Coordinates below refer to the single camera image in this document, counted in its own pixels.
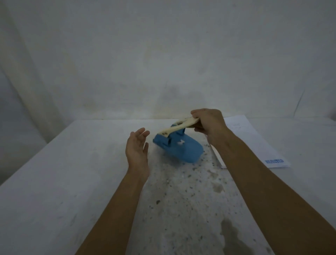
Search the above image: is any blue hole punch cream handle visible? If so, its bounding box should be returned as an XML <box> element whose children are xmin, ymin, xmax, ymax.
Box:
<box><xmin>153</xmin><ymin>117</ymin><xmax>204</xmax><ymax>164</ymax></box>

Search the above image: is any person's right forearm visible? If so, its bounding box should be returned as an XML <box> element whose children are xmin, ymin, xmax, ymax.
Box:
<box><xmin>210</xmin><ymin>131</ymin><xmax>336</xmax><ymax>255</ymax></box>

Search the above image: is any person's left forearm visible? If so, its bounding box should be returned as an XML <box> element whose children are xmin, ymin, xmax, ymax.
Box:
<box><xmin>75</xmin><ymin>168</ymin><xmax>150</xmax><ymax>255</ymax></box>

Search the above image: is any white paper sheet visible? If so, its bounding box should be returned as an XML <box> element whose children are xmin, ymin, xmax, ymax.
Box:
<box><xmin>210</xmin><ymin>115</ymin><xmax>291</xmax><ymax>169</ymax></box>

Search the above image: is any person's left hand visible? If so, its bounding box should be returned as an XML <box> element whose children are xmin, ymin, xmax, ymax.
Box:
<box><xmin>125</xmin><ymin>128</ymin><xmax>151</xmax><ymax>174</ymax></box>

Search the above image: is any person's right hand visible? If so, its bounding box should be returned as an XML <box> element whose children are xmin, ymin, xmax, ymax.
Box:
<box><xmin>191</xmin><ymin>108</ymin><xmax>233</xmax><ymax>147</ymax></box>

